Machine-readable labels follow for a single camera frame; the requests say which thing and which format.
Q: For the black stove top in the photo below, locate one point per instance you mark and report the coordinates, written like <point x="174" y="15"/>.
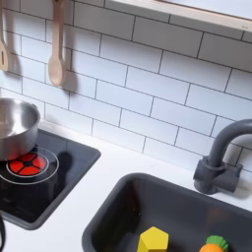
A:
<point x="65" y="170"/>

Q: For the steel pot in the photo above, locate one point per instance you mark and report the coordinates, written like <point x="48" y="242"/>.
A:
<point x="16" y="131"/>

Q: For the orange toy carrot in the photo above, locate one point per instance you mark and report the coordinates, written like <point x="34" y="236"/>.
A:
<point x="213" y="246"/>

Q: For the wooden shelf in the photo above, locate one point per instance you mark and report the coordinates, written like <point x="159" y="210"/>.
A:
<point x="183" y="13"/>

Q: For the wooden spoon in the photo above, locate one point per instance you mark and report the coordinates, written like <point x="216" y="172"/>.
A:
<point x="56" y="65"/>

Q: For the yellow block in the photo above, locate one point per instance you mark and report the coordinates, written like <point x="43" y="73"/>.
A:
<point x="152" y="241"/>

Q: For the wooden slotted spatula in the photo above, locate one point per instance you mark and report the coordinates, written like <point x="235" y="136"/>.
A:
<point x="3" y="55"/>

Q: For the grey tap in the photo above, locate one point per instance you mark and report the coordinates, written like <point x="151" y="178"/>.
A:
<point x="216" y="157"/>

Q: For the dark grey sink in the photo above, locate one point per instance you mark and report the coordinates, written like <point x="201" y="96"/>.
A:
<point x="183" y="210"/>

